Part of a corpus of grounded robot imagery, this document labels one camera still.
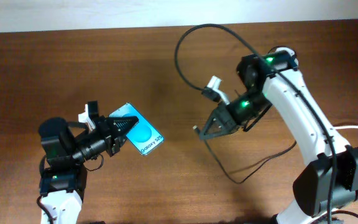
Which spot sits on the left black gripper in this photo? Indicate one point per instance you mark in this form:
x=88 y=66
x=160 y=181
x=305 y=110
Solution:
x=114 y=137

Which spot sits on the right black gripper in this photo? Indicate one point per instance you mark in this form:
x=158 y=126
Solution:
x=221 y=117

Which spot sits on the blue-screen Galaxy smartphone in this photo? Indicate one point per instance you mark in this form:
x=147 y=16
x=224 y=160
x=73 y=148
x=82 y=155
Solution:
x=144 y=137

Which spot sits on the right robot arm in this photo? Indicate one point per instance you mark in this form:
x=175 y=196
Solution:
x=329 y=181

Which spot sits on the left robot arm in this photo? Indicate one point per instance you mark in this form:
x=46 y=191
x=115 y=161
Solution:
x=67 y=146

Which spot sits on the white USB charger plug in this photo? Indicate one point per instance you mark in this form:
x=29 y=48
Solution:
x=291 y=51

